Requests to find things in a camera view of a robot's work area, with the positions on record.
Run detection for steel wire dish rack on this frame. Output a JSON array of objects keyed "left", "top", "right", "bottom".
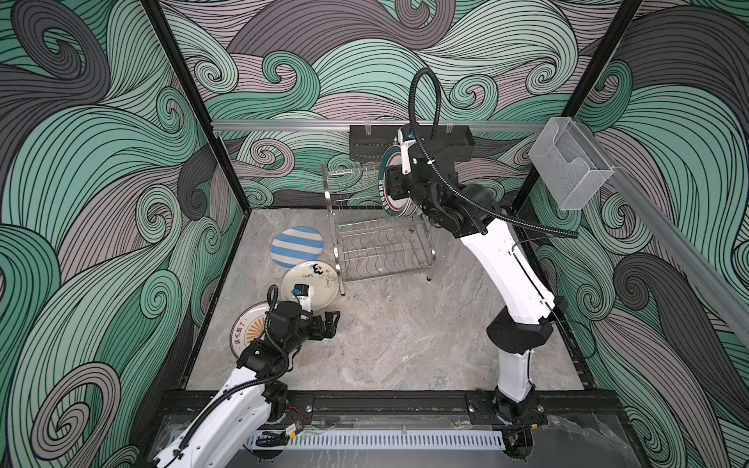
[{"left": 322, "top": 165, "right": 436, "bottom": 296}]

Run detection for clear acrylic wall box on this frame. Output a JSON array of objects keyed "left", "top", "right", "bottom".
[{"left": 529, "top": 117, "right": 614, "bottom": 212}]

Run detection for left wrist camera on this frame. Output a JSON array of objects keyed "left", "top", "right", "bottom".
[{"left": 292, "top": 284, "right": 312, "bottom": 315}]

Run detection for aluminium wall rail right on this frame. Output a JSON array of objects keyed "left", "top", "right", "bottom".
[{"left": 582, "top": 126, "right": 748, "bottom": 343}]

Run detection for right black corrugated cable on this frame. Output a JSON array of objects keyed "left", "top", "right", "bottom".
[{"left": 408, "top": 67, "right": 579, "bottom": 240}]

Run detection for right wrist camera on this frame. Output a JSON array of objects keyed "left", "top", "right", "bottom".
[{"left": 397, "top": 124, "right": 417, "bottom": 176}]

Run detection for orange sun plate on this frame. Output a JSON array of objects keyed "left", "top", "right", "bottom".
[{"left": 229, "top": 302, "right": 268, "bottom": 358}]

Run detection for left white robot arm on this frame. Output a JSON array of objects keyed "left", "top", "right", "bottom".
[{"left": 137, "top": 301, "right": 341, "bottom": 467}]

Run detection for black perforated wall shelf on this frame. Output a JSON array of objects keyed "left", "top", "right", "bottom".
[{"left": 349, "top": 124, "right": 476, "bottom": 162}]

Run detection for white plate black squiggle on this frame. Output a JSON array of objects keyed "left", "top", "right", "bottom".
[{"left": 279, "top": 261, "right": 339, "bottom": 312}]

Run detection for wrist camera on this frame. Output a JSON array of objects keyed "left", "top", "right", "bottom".
[
  {"left": 397, "top": 124, "right": 417, "bottom": 176},
  {"left": 292, "top": 284, "right": 312, "bottom": 315}
]

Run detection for aluminium wall rail back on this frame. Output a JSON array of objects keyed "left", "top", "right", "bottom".
[{"left": 211, "top": 119, "right": 546, "bottom": 133}]

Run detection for white slotted cable duct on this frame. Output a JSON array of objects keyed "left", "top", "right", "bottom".
[{"left": 268, "top": 430, "right": 505, "bottom": 452}]

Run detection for aluminium wall rail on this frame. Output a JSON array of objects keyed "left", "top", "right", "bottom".
[
  {"left": 582, "top": 126, "right": 748, "bottom": 343},
  {"left": 211, "top": 119, "right": 546, "bottom": 133}
]

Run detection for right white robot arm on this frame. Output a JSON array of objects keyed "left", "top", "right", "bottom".
[{"left": 378, "top": 136, "right": 558, "bottom": 425}]

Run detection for green rimmed white plate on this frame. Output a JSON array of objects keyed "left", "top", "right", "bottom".
[{"left": 378, "top": 145, "right": 417, "bottom": 218}]

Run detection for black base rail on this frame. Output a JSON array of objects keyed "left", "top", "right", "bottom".
[{"left": 157, "top": 388, "right": 621, "bottom": 417}]

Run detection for blue striped plate far left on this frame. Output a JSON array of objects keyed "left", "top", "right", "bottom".
[{"left": 269, "top": 226, "right": 325, "bottom": 268}]

